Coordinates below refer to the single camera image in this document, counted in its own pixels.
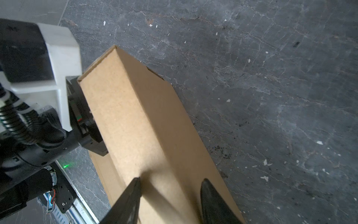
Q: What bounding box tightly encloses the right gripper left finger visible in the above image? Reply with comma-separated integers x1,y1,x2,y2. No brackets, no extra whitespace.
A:
100,177,142,224

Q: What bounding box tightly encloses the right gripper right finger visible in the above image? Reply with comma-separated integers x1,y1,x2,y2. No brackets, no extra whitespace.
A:
200,178,242,224

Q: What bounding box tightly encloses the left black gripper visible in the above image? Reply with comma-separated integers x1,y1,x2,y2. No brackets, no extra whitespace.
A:
66,77,108,156

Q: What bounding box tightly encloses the brown cardboard box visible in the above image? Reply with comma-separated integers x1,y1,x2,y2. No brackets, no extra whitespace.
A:
78,46,244,224

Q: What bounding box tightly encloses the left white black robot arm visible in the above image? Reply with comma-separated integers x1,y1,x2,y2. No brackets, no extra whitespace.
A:
1,79,108,218

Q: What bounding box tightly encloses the aluminium mounting rail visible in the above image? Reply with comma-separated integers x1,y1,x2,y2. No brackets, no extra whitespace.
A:
51,161,99,224

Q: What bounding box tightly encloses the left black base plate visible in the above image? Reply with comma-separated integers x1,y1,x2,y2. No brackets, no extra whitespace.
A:
35,162,77,217

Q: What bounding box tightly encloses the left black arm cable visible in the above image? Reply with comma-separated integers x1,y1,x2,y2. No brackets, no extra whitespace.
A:
0,86,43,145

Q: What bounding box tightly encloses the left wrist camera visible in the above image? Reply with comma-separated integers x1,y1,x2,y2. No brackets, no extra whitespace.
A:
1,19,82,132

